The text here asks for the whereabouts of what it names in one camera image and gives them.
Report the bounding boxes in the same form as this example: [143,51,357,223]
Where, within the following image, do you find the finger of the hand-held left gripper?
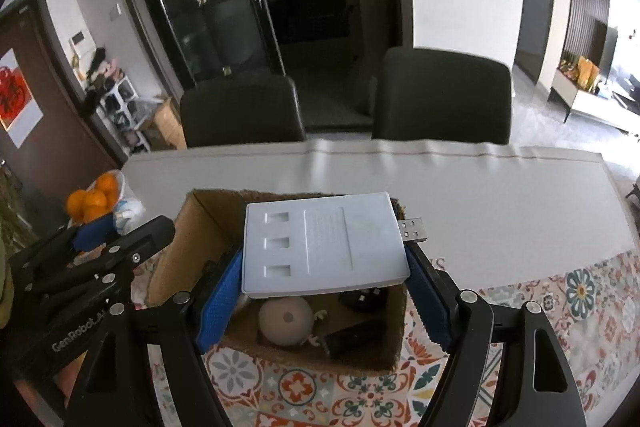
[70,214,122,254]
[7,215,176,294]

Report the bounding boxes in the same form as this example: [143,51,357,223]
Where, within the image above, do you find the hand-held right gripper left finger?
[62,247,246,427]

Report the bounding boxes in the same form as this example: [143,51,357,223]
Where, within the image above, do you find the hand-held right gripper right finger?
[404,246,588,427]

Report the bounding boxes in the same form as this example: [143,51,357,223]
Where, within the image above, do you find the brown cardboard box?
[145,189,408,375]

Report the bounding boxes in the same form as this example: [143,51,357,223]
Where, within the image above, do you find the round peach night light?
[257,297,313,347]

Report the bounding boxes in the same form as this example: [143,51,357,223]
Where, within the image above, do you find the black power adapter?
[322,319,388,358]

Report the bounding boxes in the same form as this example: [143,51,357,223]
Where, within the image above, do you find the white USB hub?
[241,192,430,299]

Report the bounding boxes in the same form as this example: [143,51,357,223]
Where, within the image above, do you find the white tissue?
[114,199,146,235]

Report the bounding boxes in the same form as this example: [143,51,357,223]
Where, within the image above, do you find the white plastic basket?
[100,169,138,208]

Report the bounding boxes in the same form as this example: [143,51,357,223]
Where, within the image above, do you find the patterned tablecloth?
[125,139,640,427]

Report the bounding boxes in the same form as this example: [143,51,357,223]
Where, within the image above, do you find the brown wooden door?
[0,0,126,208]

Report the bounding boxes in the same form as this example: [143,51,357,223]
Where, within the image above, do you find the cluttered white shoe rack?
[75,47,151,155]

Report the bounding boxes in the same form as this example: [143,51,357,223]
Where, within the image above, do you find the small cardboard carton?
[152,97,187,150]

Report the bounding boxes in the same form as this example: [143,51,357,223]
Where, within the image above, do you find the red and white door poster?
[0,48,43,148]

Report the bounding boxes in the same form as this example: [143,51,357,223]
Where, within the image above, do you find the dark dining chair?
[180,75,307,148]
[371,47,513,145]

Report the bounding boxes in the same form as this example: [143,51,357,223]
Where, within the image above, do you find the white TV console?
[547,69,640,142]

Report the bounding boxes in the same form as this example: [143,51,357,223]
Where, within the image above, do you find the white wall intercom panel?
[70,33,94,58]

